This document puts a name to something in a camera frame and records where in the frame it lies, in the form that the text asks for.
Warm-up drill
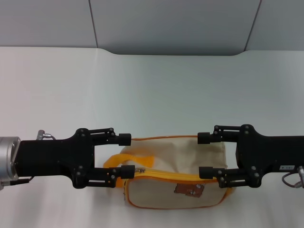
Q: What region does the beige orange bear food bag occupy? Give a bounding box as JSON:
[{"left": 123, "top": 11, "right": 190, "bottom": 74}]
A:
[{"left": 103, "top": 135, "right": 235, "bottom": 210}]

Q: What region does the left gripper connector cable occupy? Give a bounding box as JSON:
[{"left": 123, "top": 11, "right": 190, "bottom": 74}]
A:
[{"left": 35, "top": 130, "right": 57, "bottom": 141}]

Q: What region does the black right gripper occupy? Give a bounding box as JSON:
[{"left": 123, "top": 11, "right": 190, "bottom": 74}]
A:
[{"left": 197, "top": 123, "right": 304, "bottom": 189}]

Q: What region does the gripper connector cable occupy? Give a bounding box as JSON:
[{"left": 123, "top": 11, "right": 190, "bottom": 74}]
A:
[
  {"left": 35, "top": 130, "right": 57, "bottom": 141},
  {"left": 282, "top": 166, "right": 304, "bottom": 189}
]

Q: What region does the right gripper connector cable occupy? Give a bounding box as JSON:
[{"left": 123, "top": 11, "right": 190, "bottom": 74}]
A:
[{"left": 282, "top": 166, "right": 304, "bottom": 189}]

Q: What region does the thin black left wrist cable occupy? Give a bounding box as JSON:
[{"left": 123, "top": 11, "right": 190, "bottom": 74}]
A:
[{"left": 9, "top": 177, "right": 33, "bottom": 185}]

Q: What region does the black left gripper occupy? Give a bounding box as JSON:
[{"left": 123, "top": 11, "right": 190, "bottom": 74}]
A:
[{"left": 14, "top": 127, "right": 132, "bottom": 190}]

